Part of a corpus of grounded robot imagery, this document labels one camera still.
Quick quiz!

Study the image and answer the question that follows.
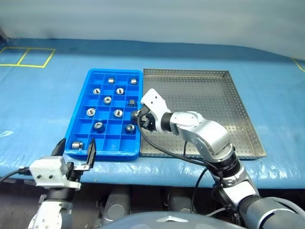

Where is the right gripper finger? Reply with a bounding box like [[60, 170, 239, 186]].
[[142, 121, 157, 133]]

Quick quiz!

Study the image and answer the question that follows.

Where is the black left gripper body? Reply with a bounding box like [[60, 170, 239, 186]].
[[65, 161, 93, 183]]

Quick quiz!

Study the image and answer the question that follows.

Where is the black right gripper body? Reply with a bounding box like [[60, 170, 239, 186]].
[[140, 106, 156, 124]]

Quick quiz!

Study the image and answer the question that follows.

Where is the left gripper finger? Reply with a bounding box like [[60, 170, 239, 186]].
[[51, 137, 67, 158], [85, 137, 97, 167]]

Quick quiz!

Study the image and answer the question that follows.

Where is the blue compartment tray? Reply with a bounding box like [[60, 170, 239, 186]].
[[64, 68, 144, 161]]

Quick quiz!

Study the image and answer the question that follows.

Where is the dark grey rounded cylinder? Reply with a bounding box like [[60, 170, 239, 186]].
[[166, 190, 198, 214], [102, 187, 132, 225]]

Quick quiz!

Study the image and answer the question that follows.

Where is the perforated metal tray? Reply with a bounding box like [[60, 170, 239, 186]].
[[139, 68, 267, 161]]

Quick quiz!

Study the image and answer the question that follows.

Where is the grey robot torso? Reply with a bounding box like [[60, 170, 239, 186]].
[[97, 209, 241, 229]]

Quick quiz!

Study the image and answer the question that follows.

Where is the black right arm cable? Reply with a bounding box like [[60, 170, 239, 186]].
[[132, 111, 229, 214]]

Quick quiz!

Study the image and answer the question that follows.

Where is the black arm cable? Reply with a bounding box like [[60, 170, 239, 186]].
[[132, 111, 229, 214], [0, 167, 31, 183]]

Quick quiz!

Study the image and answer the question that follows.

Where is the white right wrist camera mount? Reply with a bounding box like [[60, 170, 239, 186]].
[[140, 88, 173, 133]]

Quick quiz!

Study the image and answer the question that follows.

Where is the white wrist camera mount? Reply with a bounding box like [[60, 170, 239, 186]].
[[30, 156, 82, 191], [140, 88, 173, 133]]

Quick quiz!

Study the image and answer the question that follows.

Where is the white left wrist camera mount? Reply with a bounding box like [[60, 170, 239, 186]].
[[30, 156, 82, 191]]

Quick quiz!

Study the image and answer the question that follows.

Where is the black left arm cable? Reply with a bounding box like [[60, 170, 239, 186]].
[[0, 167, 31, 183]]

